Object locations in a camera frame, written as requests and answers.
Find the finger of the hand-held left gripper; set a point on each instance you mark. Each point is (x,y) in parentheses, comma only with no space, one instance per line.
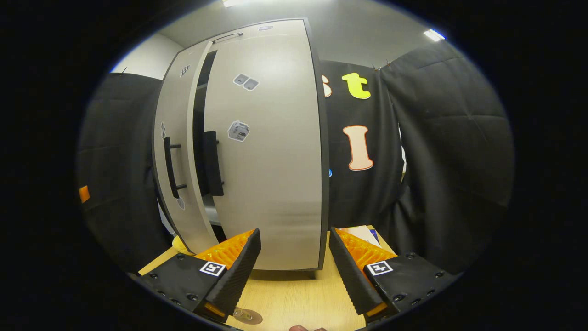
(84,194)

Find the stack of books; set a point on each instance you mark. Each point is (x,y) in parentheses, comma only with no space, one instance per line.
(363,233)

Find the yellow rounded object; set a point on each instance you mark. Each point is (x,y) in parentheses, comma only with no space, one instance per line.
(181,246)

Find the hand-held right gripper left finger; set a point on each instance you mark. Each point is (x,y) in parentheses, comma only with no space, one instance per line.
(236,271)

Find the ceiling light panel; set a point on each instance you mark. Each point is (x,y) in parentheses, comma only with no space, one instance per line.
(434,35)
(234,2)

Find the grey cabinet door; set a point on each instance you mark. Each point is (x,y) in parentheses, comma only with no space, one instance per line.
(181,115)
(271,174)

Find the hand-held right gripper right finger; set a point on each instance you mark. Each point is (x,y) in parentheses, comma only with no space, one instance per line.
(351,276)

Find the grey cabinet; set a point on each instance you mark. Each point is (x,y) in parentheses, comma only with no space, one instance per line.
(199,92)

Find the black backdrop cloth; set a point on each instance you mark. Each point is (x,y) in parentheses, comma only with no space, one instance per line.
(450,151)

